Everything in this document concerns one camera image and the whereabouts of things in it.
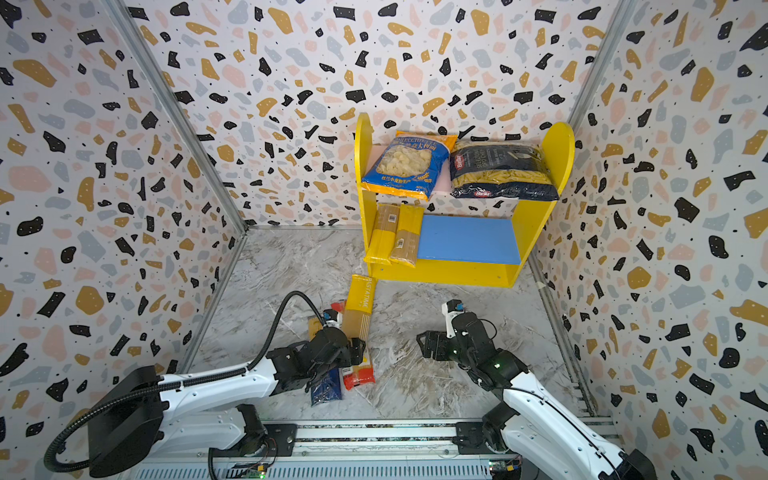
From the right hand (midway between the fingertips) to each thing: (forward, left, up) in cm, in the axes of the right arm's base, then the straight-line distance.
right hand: (424, 333), depth 79 cm
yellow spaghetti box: (+10, +20, -10) cm, 24 cm away
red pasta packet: (-9, +19, -10) cm, 23 cm away
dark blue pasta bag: (-12, +25, -10) cm, 30 cm away
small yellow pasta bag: (+7, +33, -11) cm, 36 cm away
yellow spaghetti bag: (+40, +12, +2) cm, 42 cm away
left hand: (-1, +18, -5) cm, 19 cm away
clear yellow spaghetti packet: (+33, +5, +3) cm, 33 cm away
